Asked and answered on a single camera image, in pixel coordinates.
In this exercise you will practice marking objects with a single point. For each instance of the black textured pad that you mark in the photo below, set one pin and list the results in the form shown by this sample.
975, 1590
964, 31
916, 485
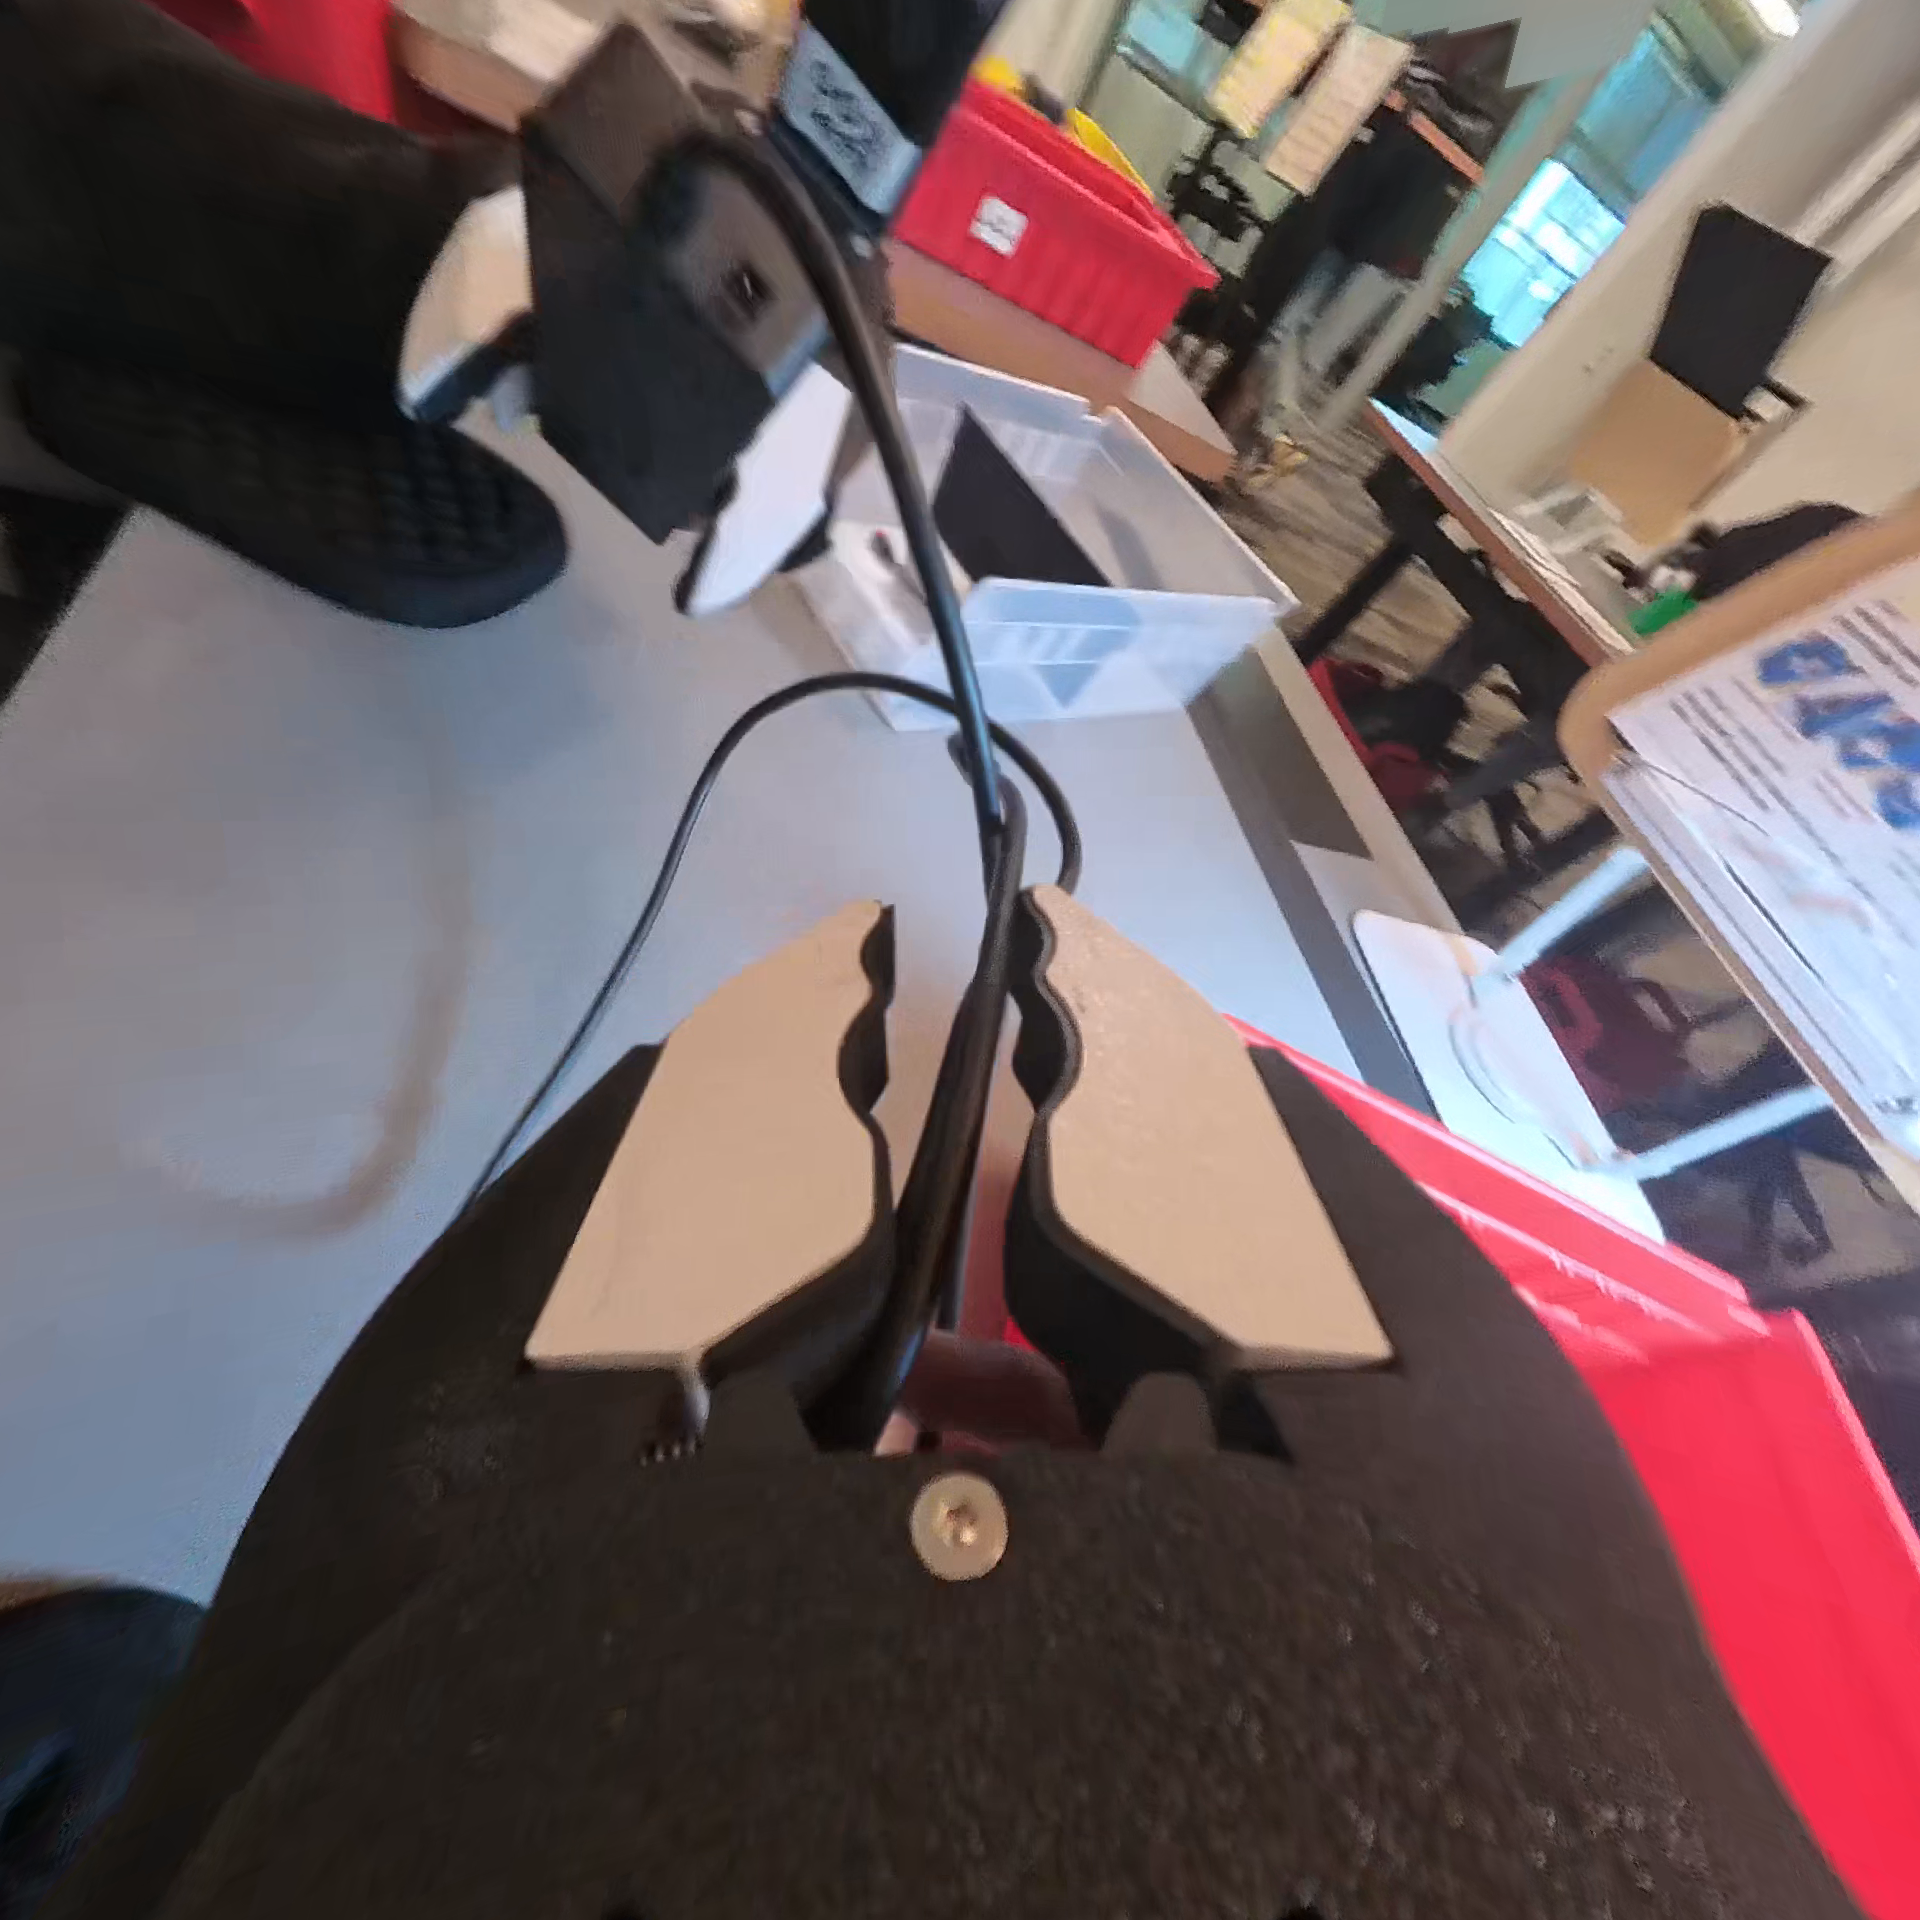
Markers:
375, 530

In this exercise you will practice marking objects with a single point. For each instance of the ribbed red tote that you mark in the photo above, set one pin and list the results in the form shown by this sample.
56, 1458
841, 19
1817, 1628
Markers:
1053, 252

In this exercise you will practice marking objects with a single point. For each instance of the person's right hand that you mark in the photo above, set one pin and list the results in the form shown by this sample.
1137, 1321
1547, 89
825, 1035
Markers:
992, 1397

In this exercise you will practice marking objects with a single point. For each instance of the instruction sheet on stand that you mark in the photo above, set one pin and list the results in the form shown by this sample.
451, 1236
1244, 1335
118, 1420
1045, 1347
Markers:
1416, 973

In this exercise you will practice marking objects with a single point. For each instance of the cardboard sheet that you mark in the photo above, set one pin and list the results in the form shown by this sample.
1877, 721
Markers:
1667, 449

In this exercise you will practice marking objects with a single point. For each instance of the black bin divider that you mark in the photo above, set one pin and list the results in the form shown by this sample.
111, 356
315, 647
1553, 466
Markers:
1006, 530

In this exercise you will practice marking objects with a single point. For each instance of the red plastic bin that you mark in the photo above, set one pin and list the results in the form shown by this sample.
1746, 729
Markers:
1652, 1420

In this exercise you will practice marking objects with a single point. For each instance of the green bin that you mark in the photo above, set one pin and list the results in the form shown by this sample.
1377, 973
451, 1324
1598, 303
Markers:
1667, 614

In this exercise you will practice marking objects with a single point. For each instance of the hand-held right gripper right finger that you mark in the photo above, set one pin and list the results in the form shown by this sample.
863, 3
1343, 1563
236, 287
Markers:
1199, 1187

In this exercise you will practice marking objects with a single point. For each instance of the wooden desk dark legs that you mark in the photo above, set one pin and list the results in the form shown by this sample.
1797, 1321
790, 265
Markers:
1497, 549

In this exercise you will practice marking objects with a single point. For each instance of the black panel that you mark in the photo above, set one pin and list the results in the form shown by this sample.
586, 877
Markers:
1746, 303

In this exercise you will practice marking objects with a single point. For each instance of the clear plastic bin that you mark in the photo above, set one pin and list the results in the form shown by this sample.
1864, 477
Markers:
1137, 631

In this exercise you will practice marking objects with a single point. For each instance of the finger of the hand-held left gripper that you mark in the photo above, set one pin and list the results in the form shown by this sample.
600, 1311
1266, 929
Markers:
472, 349
778, 516

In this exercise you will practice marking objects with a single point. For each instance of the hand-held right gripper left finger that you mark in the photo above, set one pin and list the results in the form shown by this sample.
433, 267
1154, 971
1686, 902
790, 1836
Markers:
718, 1205

